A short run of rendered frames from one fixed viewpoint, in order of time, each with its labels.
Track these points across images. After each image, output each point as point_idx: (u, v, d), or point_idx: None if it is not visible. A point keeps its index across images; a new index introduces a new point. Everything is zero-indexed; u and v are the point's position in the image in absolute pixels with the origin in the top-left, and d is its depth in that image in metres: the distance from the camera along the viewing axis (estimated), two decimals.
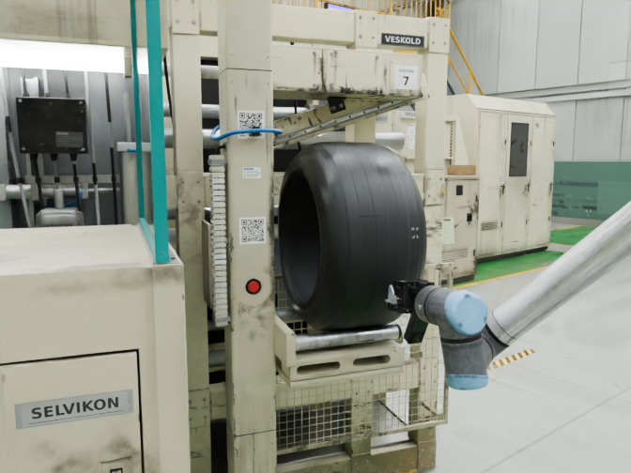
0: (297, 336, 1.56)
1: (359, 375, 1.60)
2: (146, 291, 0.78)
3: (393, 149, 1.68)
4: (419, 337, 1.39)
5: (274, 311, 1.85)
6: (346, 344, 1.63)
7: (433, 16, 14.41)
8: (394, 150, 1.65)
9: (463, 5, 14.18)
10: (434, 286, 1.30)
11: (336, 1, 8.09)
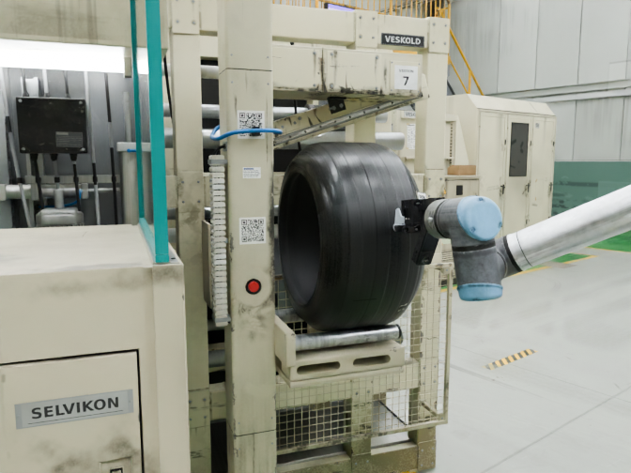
0: (299, 349, 1.55)
1: (359, 375, 1.60)
2: (146, 291, 0.78)
3: (423, 196, 1.54)
4: (427, 257, 1.33)
5: (278, 314, 1.82)
6: None
7: (433, 16, 14.41)
8: None
9: (463, 5, 14.18)
10: (444, 199, 1.24)
11: (336, 1, 8.09)
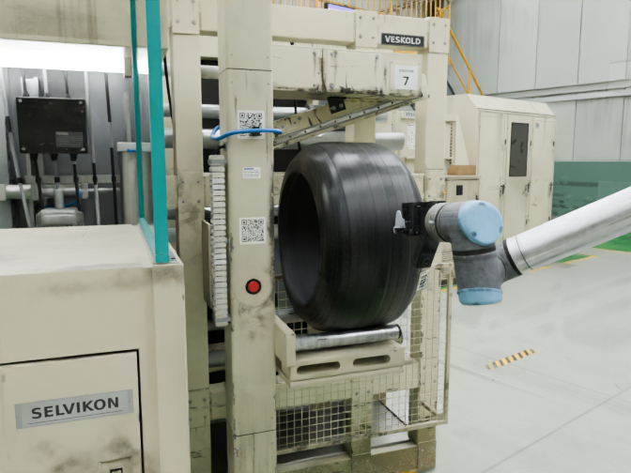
0: None
1: (359, 375, 1.60)
2: (146, 291, 0.78)
3: (424, 275, 1.55)
4: (427, 261, 1.33)
5: None
6: (348, 332, 1.61)
7: (433, 16, 14.41)
8: (420, 284, 1.55)
9: (463, 5, 14.18)
10: (445, 203, 1.24)
11: (336, 1, 8.09)
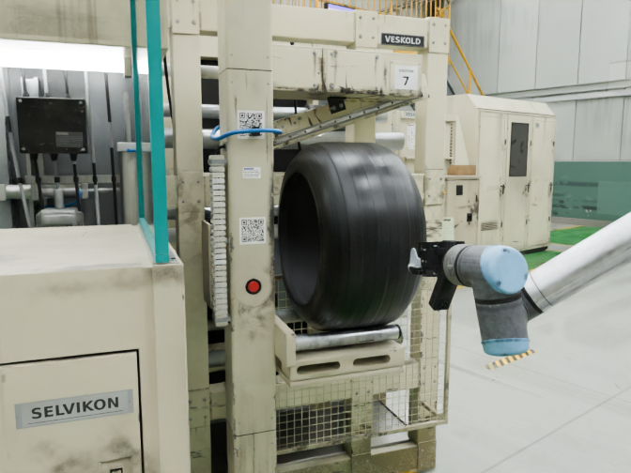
0: (297, 336, 1.56)
1: (359, 375, 1.60)
2: (146, 291, 0.78)
3: (400, 317, 1.69)
4: (446, 303, 1.26)
5: None
6: (346, 343, 1.63)
7: (433, 16, 14.41)
8: None
9: (463, 5, 14.18)
10: (465, 244, 1.17)
11: (336, 1, 8.09)
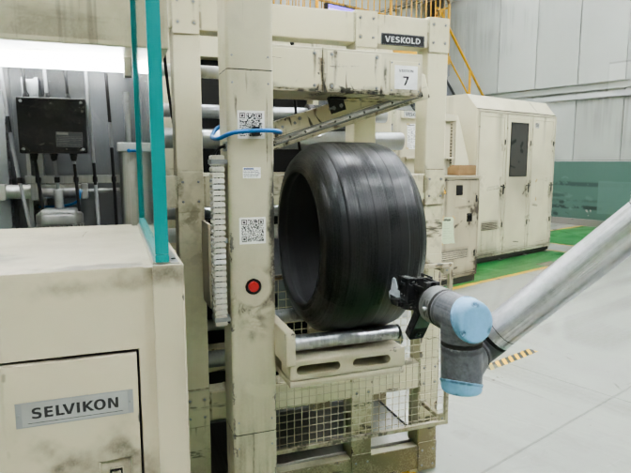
0: (299, 343, 1.55)
1: (359, 375, 1.60)
2: (146, 291, 0.78)
3: None
4: (421, 333, 1.38)
5: (276, 310, 1.83)
6: None
7: (433, 16, 14.41)
8: None
9: (463, 5, 14.18)
10: (439, 288, 1.27)
11: (336, 1, 8.09)
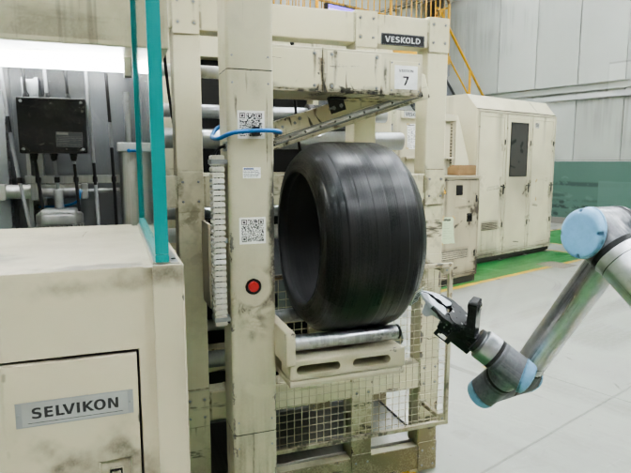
0: (299, 342, 1.55)
1: (359, 375, 1.60)
2: (146, 291, 0.78)
3: (419, 292, 1.58)
4: (480, 310, 1.50)
5: (276, 310, 1.83)
6: None
7: (433, 16, 14.41)
8: (413, 300, 1.59)
9: (463, 5, 14.18)
10: None
11: (336, 1, 8.09)
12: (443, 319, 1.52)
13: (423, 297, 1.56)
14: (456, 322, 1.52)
